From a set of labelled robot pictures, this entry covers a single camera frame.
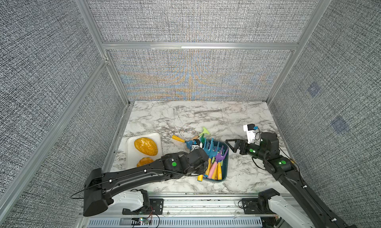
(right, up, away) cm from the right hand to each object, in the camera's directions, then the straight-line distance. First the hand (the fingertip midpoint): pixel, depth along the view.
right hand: (232, 138), depth 74 cm
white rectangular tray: (-56, -14, +18) cm, 61 cm away
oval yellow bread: (-48, -7, +16) cm, 51 cm away
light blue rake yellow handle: (-11, -7, -1) cm, 13 cm away
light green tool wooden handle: (-11, +1, +26) cm, 28 cm away
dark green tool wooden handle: (-12, -5, +24) cm, 27 cm away
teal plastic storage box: (-5, -10, +12) cm, 16 cm away
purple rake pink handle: (-4, -13, +11) cm, 18 cm away
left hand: (-12, -12, -4) cm, 17 cm away
